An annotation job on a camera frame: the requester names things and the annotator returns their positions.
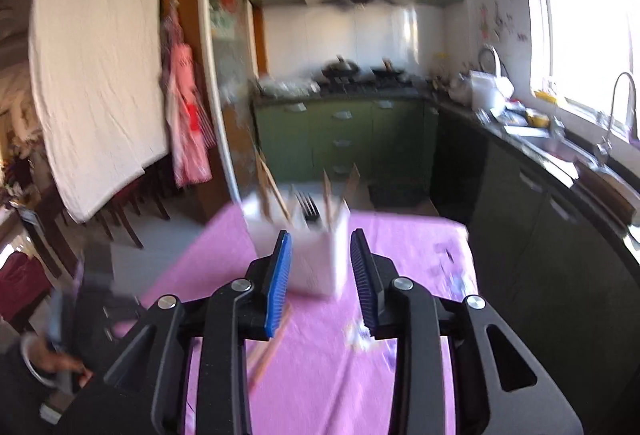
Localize dark stone countertop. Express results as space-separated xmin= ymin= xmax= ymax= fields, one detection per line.
xmin=252 ymin=85 xmax=640 ymax=236

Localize green base cabinets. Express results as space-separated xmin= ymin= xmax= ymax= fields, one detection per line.
xmin=252 ymin=97 xmax=426 ymax=183

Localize black wok with lid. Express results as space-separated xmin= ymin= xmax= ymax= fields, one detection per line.
xmin=321 ymin=56 xmax=361 ymax=78

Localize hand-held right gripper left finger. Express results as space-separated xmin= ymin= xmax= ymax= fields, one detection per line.
xmin=65 ymin=230 xmax=293 ymax=435

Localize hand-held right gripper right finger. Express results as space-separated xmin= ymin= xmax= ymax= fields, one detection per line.
xmin=350 ymin=228 xmax=585 ymax=435

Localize dark base cabinets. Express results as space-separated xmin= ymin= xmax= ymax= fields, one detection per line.
xmin=425 ymin=102 xmax=640 ymax=416

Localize tall chrome faucet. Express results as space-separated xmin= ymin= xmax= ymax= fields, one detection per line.
xmin=595 ymin=71 xmax=640 ymax=166

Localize pink floral tablecloth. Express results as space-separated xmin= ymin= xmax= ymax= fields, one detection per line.
xmin=140 ymin=205 xmax=478 ymax=435

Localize row of wooden chopsticks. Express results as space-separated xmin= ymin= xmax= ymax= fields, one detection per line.
xmin=247 ymin=305 xmax=293 ymax=388

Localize sliding glass door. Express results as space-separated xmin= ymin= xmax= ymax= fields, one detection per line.
xmin=197 ymin=0 xmax=266 ymax=216

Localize wooden cutting board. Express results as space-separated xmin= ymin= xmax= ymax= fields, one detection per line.
xmin=575 ymin=165 xmax=640 ymax=226

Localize clear plastic bag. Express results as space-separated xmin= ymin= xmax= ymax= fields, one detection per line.
xmin=257 ymin=76 xmax=321 ymax=98

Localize black fork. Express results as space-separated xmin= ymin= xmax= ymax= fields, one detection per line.
xmin=295 ymin=192 xmax=321 ymax=228

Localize steel sink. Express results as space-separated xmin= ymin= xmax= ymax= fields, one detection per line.
xmin=505 ymin=125 xmax=601 ymax=166

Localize white plastic utensil holder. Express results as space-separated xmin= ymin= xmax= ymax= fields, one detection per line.
xmin=242 ymin=195 xmax=351 ymax=301

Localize person's left forearm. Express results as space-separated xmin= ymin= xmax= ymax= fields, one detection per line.
xmin=0 ymin=345 xmax=106 ymax=435

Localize black gas stove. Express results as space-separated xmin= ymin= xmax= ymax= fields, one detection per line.
xmin=317 ymin=75 xmax=421 ymax=96

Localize dark red cloth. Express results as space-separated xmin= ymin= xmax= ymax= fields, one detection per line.
xmin=0 ymin=251 xmax=53 ymax=331

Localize silver bangle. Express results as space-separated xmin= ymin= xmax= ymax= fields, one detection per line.
xmin=22 ymin=335 xmax=53 ymax=388

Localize dark wooden chair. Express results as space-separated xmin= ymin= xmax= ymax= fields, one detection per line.
xmin=95 ymin=155 xmax=171 ymax=248

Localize red checked apron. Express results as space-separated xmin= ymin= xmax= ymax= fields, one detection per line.
xmin=160 ymin=0 xmax=216 ymax=188

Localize white hanging cloth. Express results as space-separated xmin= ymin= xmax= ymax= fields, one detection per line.
xmin=28 ymin=0 xmax=168 ymax=223

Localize black wok with wooden handle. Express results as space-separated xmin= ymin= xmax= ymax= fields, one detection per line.
xmin=371 ymin=59 xmax=406 ymax=78

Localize white plastic container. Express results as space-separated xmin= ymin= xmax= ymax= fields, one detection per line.
xmin=469 ymin=71 xmax=515 ymax=112

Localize wall stickers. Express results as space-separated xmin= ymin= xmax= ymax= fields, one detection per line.
xmin=477 ymin=2 xmax=528 ymax=43

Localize person's left hand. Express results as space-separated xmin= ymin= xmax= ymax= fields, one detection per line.
xmin=30 ymin=332 xmax=96 ymax=388

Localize kitchen window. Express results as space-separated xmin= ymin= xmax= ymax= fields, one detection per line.
xmin=510 ymin=0 xmax=640 ymax=140

